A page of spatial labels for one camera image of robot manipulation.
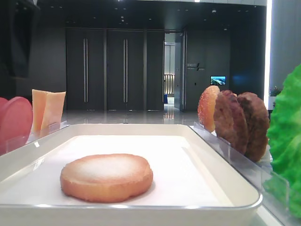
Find brown meat patty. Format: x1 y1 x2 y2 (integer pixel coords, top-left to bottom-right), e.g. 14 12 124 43
238 92 269 162
214 90 248 154

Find white rectangular tray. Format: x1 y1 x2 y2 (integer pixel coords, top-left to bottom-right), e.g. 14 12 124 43
0 124 262 226

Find orange cheese slice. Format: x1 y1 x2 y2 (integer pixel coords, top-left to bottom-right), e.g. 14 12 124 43
32 89 51 133
40 92 66 137

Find rear orange cheese slice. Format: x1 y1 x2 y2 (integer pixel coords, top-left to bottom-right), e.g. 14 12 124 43
32 89 51 133

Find front orange cheese slice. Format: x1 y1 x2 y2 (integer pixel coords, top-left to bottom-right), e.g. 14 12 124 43
40 92 66 137

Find black white robot arm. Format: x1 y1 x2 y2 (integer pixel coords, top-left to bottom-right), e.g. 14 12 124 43
0 0 40 78

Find potted plant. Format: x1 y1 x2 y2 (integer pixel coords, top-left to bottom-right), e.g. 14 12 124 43
269 86 282 97

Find rear pink tomato slice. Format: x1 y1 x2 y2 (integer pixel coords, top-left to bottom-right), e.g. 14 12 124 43
0 97 8 117

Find dark double doors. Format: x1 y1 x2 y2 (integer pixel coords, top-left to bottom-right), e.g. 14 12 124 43
66 28 165 111

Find right clear acrylic holder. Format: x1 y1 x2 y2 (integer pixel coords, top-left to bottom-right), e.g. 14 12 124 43
191 122 301 226

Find small wall display screen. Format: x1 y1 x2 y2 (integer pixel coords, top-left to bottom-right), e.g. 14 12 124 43
210 76 226 86

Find upright toasted bread slice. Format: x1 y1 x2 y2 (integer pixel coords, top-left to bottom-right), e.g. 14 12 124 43
198 85 220 132

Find green lettuce leaf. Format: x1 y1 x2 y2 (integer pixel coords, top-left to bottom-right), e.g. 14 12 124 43
264 66 301 218

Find clear acrylic holder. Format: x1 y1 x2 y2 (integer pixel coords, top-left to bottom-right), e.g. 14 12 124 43
0 121 68 155
191 122 301 226

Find toasted bread slice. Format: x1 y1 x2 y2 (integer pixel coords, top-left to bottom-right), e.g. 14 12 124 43
198 85 220 132
60 153 153 203

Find left clear acrylic holder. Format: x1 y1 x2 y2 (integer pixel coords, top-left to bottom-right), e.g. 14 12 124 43
0 121 68 155

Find middle brown meat patty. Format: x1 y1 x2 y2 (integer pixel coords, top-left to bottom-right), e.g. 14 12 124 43
214 90 248 154

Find near brown meat patty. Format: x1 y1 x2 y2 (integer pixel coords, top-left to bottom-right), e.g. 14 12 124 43
238 92 269 162

